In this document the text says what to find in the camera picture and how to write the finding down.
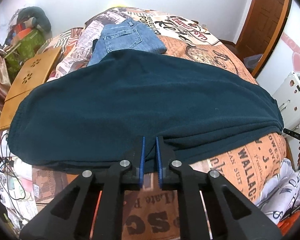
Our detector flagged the bamboo folding lap desk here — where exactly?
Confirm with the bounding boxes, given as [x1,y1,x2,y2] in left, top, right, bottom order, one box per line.
[0,47,61,131]

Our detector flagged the brown wooden door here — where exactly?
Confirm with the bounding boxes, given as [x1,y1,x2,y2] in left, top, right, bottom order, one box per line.
[235,0,292,63]

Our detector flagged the folded blue jeans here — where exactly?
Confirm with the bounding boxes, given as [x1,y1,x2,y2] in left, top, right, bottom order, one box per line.
[88,18,167,66]

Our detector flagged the grey bin on floor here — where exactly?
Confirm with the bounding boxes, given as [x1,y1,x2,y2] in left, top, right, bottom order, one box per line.
[243,54,263,73]

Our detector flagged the newspaper print bed blanket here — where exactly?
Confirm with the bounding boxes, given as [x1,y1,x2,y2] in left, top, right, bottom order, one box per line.
[29,6,291,240]

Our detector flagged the dark navy fleece pants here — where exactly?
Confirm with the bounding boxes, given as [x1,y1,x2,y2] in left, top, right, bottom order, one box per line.
[7,49,284,172]

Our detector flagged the green patterned storage bag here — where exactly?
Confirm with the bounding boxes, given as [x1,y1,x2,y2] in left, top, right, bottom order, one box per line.
[4,29,46,83]

